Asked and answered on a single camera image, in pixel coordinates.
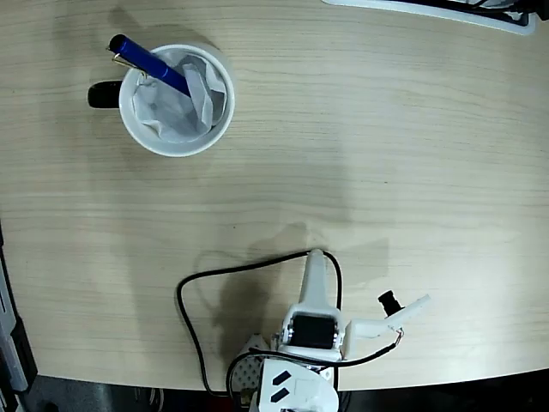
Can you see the blue pen with silver clip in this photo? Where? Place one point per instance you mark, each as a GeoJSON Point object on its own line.
{"type": "Point", "coordinates": [146, 60]}

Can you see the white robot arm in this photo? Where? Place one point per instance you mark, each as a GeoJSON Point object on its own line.
{"type": "Point", "coordinates": [300, 386]}

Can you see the crumpled white paper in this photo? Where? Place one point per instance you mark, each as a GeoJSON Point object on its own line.
{"type": "Point", "coordinates": [171, 120]}

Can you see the white camera mount with camera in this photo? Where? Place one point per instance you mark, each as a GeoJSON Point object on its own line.
{"type": "Point", "coordinates": [364, 328]}

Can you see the grey metal frame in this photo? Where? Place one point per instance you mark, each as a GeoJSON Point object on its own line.
{"type": "Point", "coordinates": [10, 343]}

